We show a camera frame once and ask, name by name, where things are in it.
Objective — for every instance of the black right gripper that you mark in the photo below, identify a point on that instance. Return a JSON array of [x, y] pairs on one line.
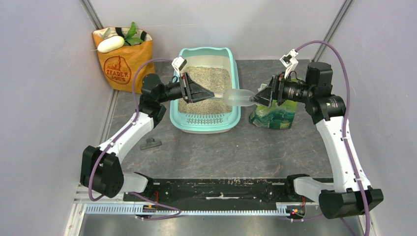
[[276, 88]]

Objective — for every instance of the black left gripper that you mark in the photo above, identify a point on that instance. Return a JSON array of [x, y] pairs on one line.
[[192, 91]]

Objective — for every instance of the green litter bag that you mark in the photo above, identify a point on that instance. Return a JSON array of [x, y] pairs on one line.
[[276, 117]]

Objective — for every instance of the teal plastic litter box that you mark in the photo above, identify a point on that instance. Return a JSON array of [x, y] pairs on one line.
[[207, 124]]

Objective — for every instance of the black bag clip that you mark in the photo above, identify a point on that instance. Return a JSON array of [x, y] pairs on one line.
[[150, 143]]

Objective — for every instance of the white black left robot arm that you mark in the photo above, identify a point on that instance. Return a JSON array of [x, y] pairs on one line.
[[101, 171]]

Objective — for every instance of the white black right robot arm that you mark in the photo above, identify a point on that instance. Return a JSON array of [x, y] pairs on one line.
[[351, 193]]

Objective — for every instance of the beige cat litter pellets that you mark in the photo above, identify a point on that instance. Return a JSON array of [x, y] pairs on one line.
[[217, 80]]

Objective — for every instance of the orange Trader Joe's paper bag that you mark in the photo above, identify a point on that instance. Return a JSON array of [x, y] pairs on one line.
[[124, 67]]

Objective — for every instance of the green leafy vegetable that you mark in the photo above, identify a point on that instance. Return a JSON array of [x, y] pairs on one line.
[[130, 38]]

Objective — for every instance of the white daikon radish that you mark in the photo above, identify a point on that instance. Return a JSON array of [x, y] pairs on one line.
[[110, 44]]

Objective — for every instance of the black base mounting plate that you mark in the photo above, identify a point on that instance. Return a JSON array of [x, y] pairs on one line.
[[223, 194]]

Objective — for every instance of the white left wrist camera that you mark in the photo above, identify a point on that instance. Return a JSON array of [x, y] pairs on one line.
[[178, 64]]

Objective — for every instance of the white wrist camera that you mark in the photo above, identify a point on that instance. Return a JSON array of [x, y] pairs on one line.
[[289, 61], [178, 64]]

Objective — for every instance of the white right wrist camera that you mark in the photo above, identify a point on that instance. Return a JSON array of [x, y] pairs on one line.
[[289, 61]]

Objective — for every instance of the aluminium rail frame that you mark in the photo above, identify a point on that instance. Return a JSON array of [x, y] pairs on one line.
[[128, 215]]

